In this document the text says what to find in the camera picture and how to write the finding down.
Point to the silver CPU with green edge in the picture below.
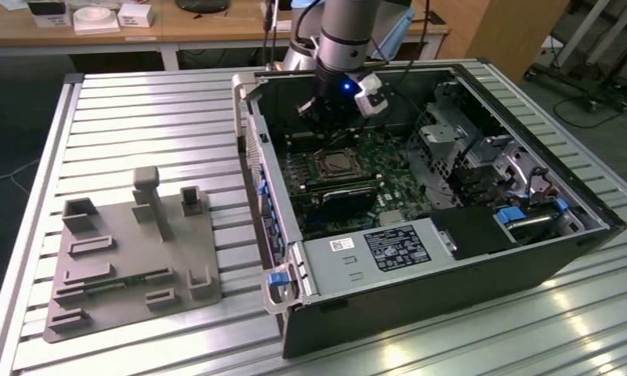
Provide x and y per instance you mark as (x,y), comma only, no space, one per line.
(340,163)

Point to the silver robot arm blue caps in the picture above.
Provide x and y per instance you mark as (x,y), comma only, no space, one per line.
(344,39)

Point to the CPU socket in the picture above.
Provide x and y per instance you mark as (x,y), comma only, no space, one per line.
(344,179)

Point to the metal disk bay cage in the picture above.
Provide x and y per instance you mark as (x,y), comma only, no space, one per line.
(444,133)

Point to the green motherboard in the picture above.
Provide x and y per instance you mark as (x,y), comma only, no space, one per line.
(396,184)

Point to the black graphics card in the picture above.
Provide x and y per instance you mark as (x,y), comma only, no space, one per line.
(347,205)

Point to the small silver heat sink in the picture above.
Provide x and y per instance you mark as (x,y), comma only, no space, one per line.
(393,218)

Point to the wooden desk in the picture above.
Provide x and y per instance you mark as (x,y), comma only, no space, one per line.
(213,23)

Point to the black round base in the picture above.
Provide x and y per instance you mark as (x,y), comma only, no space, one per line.
(202,4)

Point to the wooden cabinet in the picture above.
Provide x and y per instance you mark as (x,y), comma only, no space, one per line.
(512,35)

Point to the grey power supply unit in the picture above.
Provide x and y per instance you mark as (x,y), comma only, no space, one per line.
(333,270)

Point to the blue case latch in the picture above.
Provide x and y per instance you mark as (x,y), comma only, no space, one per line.
(276,280)

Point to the white wheeled stand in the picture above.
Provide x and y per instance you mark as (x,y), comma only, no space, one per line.
(572,31)

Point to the white round holder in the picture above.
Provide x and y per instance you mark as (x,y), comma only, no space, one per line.
(96,25)

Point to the small blue clip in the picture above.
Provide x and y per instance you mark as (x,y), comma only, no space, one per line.
(562,205)

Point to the grey parts rack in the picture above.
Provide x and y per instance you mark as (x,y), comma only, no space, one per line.
(136,250)

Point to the black and grey PC case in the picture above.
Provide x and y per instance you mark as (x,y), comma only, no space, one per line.
(423,313)

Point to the white box with black top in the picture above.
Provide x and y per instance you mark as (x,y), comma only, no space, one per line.
(49,19)

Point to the green RAM stick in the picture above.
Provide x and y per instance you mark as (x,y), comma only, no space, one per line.
(120,283)

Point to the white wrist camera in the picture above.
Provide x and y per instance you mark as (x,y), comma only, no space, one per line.
(371,98)

